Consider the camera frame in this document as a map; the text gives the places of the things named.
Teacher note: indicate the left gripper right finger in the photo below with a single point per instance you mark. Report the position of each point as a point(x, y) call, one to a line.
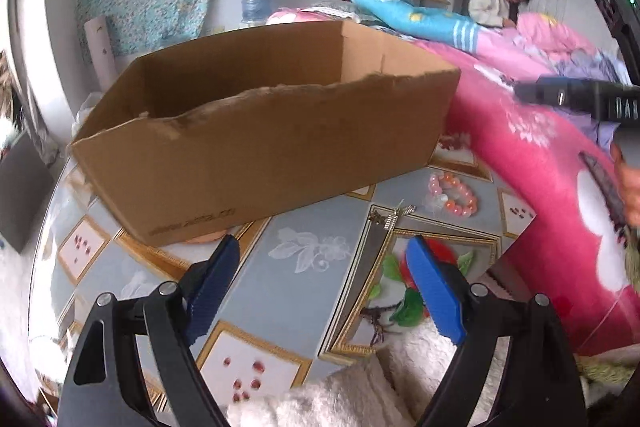
point(443, 288)

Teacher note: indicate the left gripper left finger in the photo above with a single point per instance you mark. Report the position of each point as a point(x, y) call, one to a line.
point(204, 286)

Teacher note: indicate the right hand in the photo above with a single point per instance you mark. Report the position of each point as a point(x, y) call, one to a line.
point(629, 181)

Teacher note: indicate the silver spring hair clip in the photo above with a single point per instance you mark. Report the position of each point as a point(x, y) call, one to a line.
point(388, 221)

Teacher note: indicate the white fluffy towel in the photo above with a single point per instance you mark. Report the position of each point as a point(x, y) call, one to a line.
point(390, 388)

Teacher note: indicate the person in white jacket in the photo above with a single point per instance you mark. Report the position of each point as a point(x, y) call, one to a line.
point(496, 13)

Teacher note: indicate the pink floral blanket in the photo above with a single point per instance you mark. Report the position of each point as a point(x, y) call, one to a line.
point(506, 182)

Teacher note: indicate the brown cardboard box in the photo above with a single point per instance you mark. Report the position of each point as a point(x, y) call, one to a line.
point(224, 130)

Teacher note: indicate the blue striped pillow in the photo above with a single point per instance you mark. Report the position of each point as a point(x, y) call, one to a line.
point(433, 24)

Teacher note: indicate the dark grey cabinet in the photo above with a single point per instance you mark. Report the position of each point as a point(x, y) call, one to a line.
point(25, 181)

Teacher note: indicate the pink paper roll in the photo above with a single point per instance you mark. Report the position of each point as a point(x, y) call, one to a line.
point(100, 50)

